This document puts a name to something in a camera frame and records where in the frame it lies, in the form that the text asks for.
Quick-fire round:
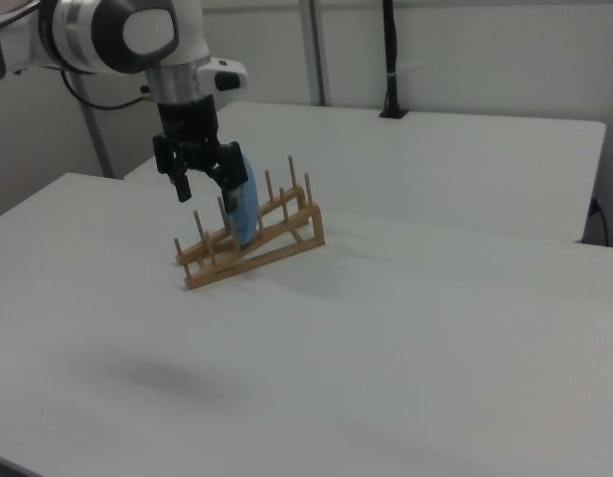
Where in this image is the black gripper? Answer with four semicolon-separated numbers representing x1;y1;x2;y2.
152;93;249;231

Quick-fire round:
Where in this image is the blue round plate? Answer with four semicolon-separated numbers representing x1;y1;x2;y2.
225;153;261;251

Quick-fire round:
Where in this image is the wooden plate rack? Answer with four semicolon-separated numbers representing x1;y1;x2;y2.
174;155;327;291

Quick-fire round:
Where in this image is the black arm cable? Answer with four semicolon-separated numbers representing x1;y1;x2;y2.
60;69;153;112

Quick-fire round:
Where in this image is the aluminium partition post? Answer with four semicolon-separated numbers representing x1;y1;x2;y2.
299;0;333;107

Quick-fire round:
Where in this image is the black camera stand pole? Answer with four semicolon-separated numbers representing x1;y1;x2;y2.
379;0;411;120

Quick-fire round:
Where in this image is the black wall cable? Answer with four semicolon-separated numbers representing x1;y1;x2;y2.
588;197;611;247

